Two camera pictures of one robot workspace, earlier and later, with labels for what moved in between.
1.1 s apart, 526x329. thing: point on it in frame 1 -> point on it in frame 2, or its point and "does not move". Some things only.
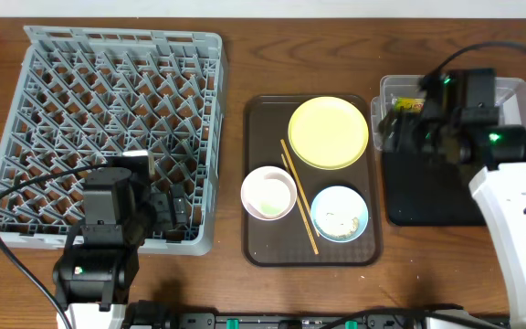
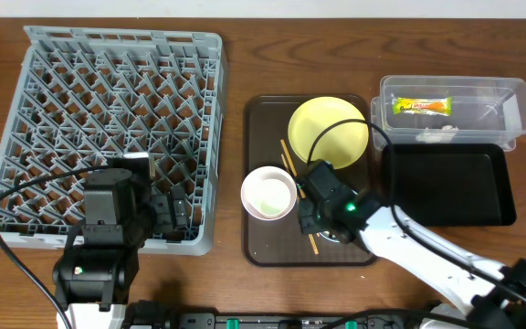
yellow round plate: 329,132 does not move
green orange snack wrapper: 409,104 does not move
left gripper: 164,209 does not move
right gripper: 405,132 -> 305,216
